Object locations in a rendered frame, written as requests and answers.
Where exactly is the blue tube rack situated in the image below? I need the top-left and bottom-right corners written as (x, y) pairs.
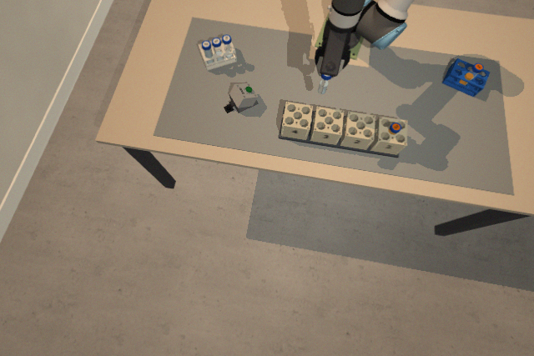
top-left (442, 59), bottom-right (490, 97)

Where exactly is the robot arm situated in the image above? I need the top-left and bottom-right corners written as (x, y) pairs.
top-left (320, 0), bottom-right (414, 77)

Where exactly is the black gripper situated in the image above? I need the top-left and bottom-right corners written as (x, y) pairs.
top-left (315, 18), bottom-right (355, 76)

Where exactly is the grey bench mat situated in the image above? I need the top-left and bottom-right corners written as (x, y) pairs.
top-left (154, 18), bottom-right (514, 195)

